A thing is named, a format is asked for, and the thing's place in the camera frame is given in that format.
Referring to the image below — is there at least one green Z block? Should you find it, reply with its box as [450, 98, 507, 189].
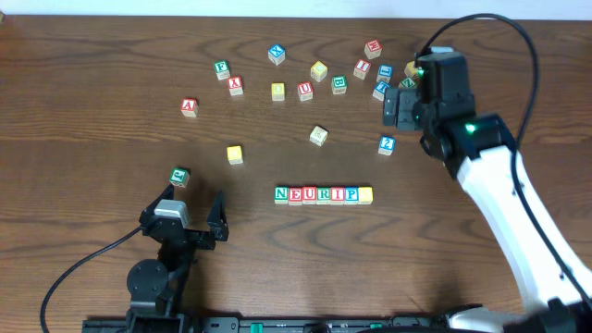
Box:
[399, 77, 417, 89]

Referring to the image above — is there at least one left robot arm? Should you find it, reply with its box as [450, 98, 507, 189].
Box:
[124, 185, 229, 332]

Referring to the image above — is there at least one red H block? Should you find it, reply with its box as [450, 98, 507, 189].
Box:
[364, 40, 383, 60]

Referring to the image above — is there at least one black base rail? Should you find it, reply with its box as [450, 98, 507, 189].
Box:
[81, 316, 452, 333]

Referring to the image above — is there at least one blue X block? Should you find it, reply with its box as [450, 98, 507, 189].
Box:
[268, 44, 286, 66]

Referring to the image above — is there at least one yellow block near left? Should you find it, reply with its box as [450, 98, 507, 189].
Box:
[227, 145, 243, 165]

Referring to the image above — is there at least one blue 2 block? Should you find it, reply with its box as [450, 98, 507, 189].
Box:
[378, 136, 396, 155]

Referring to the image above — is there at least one blue T block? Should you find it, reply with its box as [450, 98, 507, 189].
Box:
[373, 80, 390, 102]

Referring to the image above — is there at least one green B block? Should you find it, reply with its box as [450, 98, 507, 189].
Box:
[331, 75, 348, 94]

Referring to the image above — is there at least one red u block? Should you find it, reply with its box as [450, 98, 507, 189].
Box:
[297, 81, 314, 102]
[302, 186, 317, 204]

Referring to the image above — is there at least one green N block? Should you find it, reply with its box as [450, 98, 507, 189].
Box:
[274, 186, 289, 204]

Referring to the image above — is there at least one green J block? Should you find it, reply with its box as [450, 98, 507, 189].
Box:
[169, 167, 191, 188]

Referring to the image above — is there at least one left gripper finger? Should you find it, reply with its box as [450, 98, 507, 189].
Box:
[206, 191, 229, 241]
[140, 184, 175, 222]

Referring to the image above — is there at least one yellow S block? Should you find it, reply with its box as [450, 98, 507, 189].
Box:
[358, 187, 374, 204]

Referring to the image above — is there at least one red i block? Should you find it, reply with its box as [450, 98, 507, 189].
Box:
[353, 59, 371, 80]
[330, 187, 345, 205]

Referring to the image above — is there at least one plain K block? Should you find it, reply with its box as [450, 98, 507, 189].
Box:
[309, 126, 328, 146]

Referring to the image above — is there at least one yellow block centre left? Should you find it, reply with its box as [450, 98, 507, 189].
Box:
[271, 82, 285, 102]

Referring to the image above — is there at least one blue L block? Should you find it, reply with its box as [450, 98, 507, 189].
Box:
[376, 64, 394, 83]

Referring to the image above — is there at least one yellow block top right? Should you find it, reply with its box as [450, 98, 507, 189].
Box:
[404, 61, 418, 80]

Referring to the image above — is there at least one green R block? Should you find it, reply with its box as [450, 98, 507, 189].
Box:
[316, 187, 331, 204]

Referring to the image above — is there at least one blue P block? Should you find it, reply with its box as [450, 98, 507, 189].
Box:
[344, 187, 360, 204]

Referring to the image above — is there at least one green F block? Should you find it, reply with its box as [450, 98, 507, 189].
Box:
[214, 60, 230, 80]

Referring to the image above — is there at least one red A block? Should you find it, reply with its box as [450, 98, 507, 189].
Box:
[180, 98, 199, 117]

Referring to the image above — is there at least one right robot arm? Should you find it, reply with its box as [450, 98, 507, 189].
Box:
[383, 52, 591, 332]

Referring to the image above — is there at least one red E block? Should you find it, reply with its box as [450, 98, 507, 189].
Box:
[288, 187, 303, 205]

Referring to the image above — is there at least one yellow block top centre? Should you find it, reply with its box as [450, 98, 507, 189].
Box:
[311, 61, 328, 82]

